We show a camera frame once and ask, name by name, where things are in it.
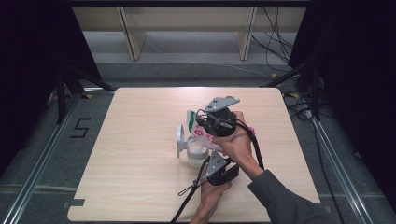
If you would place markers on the person's right hand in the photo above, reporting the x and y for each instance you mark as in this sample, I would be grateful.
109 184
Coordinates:
239 146

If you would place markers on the beige wooden shelf unit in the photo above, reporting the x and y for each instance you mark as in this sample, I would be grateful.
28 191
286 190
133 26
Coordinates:
186 18

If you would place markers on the aluminium floor rail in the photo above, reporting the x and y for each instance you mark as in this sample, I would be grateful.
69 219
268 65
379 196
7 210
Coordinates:
339 168
37 168

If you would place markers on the pink and white plastic bag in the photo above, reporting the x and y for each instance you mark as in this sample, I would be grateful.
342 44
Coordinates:
200 133

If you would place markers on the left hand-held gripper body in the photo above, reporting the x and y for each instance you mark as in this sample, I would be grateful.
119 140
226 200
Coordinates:
222 174

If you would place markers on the black curtain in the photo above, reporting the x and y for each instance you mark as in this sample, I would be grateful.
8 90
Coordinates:
31 62
358 77

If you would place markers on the person's left hand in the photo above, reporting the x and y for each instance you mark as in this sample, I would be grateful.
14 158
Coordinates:
211 194

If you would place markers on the black metal stand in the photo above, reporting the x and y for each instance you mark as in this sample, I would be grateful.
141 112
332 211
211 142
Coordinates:
315 93
61 99

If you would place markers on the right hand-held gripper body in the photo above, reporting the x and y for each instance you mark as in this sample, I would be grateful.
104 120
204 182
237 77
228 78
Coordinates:
221 123

